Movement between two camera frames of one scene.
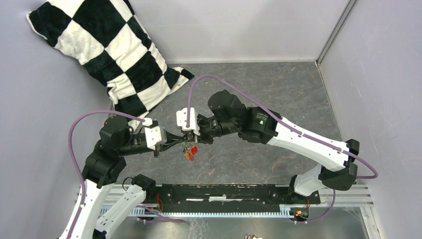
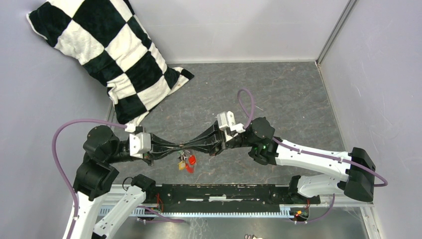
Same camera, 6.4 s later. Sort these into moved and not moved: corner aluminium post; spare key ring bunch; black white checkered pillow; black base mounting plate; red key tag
Moved: red key tag
Not moved: corner aluminium post; spare key ring bunch; black base mounting plate; black white checkered pillow
